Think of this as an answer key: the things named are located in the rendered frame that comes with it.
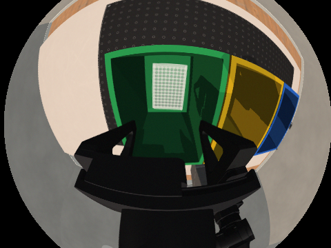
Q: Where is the green open bin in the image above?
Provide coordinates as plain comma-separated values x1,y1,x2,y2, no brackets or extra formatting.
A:
105,45,230,165

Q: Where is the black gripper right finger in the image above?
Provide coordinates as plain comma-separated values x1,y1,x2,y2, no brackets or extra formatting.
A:
199,120,257,185

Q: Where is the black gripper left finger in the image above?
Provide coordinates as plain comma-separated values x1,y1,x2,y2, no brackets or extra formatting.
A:
78,120,137,156

